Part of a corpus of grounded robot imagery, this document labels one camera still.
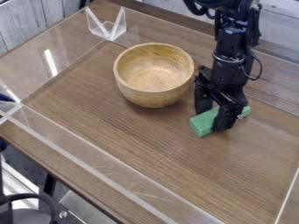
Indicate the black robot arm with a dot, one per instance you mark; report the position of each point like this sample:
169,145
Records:
236,30

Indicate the metal base plate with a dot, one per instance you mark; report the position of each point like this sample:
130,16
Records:
82,210

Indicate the green rectangular block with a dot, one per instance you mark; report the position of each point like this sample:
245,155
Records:
201,122

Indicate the black table leg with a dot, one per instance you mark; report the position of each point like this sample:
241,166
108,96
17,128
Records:
49,184

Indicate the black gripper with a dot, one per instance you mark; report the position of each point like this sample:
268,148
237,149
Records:
219,84

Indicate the clear acrylic tray wall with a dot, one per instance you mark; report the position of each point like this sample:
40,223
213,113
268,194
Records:
112,186

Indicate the brown wooden bowl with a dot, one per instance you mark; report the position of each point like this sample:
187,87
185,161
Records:
153,74

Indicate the clear acrylic corner bracket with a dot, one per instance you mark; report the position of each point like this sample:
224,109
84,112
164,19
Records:
106,30

